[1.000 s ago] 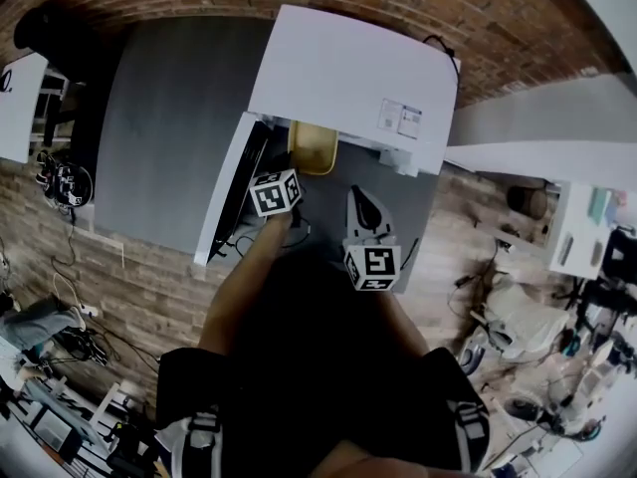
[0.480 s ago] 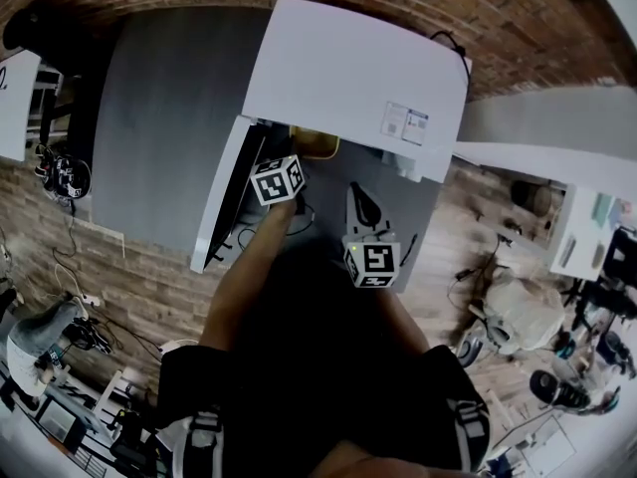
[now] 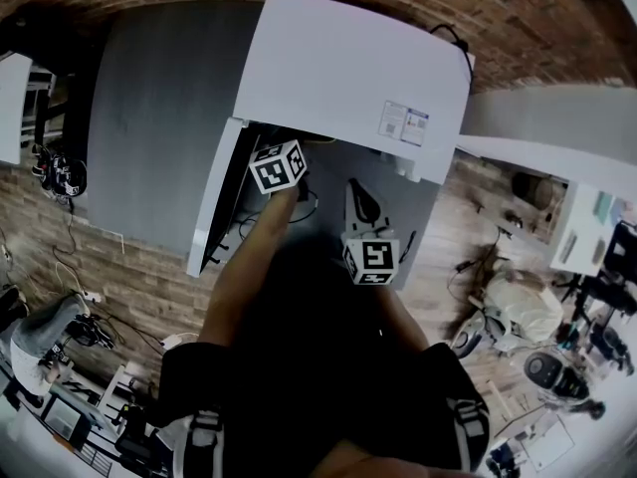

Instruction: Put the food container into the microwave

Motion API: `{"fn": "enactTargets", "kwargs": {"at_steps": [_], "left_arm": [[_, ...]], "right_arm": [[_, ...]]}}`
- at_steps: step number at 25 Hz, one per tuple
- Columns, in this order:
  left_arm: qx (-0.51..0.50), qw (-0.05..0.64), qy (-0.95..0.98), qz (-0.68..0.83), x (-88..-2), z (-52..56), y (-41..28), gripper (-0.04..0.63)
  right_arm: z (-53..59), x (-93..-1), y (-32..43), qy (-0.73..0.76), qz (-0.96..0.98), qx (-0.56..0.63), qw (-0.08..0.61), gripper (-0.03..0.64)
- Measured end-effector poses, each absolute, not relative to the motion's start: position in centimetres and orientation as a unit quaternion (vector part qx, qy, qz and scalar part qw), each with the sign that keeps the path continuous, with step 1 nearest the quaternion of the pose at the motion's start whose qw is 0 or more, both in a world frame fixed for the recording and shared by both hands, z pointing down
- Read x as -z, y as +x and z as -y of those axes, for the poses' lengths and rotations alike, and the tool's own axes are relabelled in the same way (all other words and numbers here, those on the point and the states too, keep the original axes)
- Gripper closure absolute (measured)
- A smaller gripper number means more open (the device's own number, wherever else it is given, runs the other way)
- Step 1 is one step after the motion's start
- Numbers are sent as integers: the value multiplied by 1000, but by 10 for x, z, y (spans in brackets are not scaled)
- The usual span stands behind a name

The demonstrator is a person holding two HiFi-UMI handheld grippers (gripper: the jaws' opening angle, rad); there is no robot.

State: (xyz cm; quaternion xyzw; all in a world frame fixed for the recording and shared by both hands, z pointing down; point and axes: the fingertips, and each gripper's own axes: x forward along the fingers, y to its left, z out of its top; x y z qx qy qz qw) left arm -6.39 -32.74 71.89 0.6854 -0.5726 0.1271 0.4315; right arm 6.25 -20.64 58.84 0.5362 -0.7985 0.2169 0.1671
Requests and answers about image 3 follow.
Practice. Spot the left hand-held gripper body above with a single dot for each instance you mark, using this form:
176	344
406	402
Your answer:
275	169

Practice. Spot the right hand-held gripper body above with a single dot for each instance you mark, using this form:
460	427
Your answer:
370	259

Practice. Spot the person's left forearm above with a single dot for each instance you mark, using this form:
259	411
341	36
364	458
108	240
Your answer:
254	247

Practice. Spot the person's right forearm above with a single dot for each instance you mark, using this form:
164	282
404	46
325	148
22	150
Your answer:
405	316

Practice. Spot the person's black shirt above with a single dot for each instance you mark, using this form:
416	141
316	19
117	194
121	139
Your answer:
308	346

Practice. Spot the beige cloth bundle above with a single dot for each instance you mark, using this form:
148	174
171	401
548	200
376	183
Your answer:
522	304

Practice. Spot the white power strip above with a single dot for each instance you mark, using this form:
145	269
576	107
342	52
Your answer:
175	340

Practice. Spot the black gripper with marker cube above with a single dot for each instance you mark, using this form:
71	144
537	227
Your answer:
62	172

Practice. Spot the black round floor robot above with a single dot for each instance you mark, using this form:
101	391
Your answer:
552	374

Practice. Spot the white side table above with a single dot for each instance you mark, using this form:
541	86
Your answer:
12	107

